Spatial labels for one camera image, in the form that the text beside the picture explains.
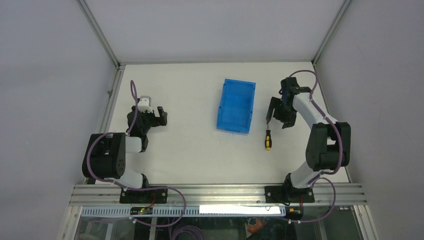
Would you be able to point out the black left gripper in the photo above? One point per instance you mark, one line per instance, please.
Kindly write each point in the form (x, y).
(157, 121)

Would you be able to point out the aluminium frame post left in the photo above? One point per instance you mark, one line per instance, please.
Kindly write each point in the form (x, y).
(98, 32)

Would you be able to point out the aluminium frame post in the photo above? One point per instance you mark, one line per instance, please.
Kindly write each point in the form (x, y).
(98, 32)
(331, 30)

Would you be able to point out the aluminium frame rail front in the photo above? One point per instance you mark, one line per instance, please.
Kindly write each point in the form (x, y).
(95, 195)

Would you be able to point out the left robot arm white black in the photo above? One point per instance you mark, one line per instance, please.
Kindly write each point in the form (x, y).
(105, 157)

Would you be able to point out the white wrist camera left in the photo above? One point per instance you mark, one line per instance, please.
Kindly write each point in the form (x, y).
(144, 104)

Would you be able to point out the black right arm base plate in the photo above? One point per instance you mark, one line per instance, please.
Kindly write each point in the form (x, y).
(287, 195)

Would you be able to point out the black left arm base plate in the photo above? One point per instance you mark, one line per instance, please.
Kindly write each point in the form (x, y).
(143, 196)

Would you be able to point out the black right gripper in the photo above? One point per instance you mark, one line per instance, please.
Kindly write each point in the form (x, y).
(289, 119)

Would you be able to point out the aluminium frame post right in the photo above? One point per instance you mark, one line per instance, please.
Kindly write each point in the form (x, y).
(331, 30)

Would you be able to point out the blue plastic bin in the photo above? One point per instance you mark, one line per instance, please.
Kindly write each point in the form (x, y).
(236, 106)

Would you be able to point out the white slotted cable duct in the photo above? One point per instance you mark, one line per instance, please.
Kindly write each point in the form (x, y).
(188, 211)

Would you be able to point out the yellow black screwdriver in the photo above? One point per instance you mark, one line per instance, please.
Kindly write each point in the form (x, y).
(268, 138)

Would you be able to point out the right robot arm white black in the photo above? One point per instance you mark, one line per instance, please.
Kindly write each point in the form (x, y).
(329, 142)

